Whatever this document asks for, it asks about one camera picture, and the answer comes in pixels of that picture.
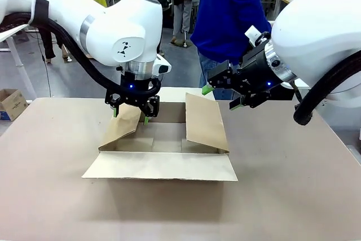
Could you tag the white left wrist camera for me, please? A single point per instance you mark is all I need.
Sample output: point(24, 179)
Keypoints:
point(163, 65)

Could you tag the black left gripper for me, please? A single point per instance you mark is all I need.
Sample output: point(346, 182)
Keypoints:
point(135, 90)

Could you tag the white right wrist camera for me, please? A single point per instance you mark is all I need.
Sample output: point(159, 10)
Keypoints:
point(253, 35)

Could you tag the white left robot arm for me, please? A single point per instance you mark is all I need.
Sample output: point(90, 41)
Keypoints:
point(127, 26)

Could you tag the small cardboard box with print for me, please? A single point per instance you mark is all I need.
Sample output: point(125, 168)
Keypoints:
point(11, 105)

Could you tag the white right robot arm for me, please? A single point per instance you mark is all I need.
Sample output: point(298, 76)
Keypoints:
point(318, 32)

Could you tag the large brown cardboard box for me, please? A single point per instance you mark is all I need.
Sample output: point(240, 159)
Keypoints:
point(160, 164)

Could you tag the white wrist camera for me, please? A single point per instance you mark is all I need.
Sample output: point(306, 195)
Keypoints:
point(253, 35)
point(163, 65)

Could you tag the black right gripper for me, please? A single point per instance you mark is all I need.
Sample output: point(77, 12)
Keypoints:
point(255, 73)

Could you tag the bystander in grey trousers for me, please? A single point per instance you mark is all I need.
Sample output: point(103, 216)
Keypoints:
point(182, 18)

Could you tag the person in blue sweater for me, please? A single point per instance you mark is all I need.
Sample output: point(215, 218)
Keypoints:
point(225, 12)

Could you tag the white table with leg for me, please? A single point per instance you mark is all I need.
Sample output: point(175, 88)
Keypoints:
point(17, 54)

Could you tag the bystander in black trousers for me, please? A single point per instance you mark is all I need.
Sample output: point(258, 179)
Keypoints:
point(50, 46)

